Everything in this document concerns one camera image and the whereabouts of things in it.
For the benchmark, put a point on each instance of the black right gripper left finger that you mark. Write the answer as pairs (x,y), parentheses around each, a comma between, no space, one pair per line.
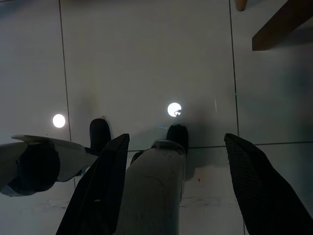
(97,186)

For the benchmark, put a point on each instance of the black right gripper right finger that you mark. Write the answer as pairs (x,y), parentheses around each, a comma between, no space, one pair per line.
(264,191)

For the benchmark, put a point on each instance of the black robot left foot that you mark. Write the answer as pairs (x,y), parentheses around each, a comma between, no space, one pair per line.
(99,133)

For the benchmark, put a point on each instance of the black robot foot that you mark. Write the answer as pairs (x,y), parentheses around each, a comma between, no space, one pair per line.
(178,135)
(99,133)

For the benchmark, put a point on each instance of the black robot right foot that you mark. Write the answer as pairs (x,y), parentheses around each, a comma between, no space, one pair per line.
(178,135)

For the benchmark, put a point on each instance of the dark brown wooden table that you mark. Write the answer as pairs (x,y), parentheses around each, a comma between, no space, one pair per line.
(281,27)

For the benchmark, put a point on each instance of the light wooden chair leg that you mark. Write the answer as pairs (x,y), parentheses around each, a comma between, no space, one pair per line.
(241,4)

